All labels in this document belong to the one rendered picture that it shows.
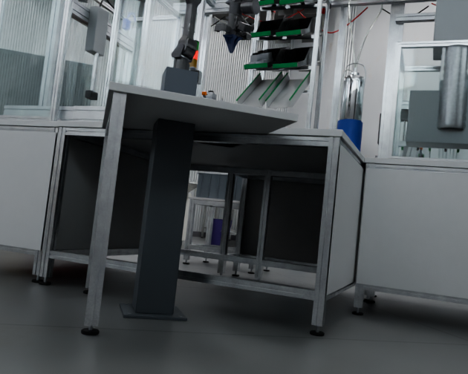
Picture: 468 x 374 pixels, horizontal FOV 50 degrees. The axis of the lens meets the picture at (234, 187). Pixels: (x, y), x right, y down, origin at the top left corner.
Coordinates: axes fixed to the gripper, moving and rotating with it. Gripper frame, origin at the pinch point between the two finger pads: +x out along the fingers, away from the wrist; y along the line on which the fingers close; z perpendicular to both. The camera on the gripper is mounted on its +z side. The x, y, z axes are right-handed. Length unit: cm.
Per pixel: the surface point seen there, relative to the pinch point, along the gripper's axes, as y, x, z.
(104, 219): -60, 71, 1
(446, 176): 106, 47, 66
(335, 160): 24, 43, 42
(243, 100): 32.9, 20.3, -15.6
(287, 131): 19.2, 33.6, 20.8
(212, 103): -29.7, 27.2, 17.9
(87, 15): 34, -28, -151
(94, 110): -1, 33, -88
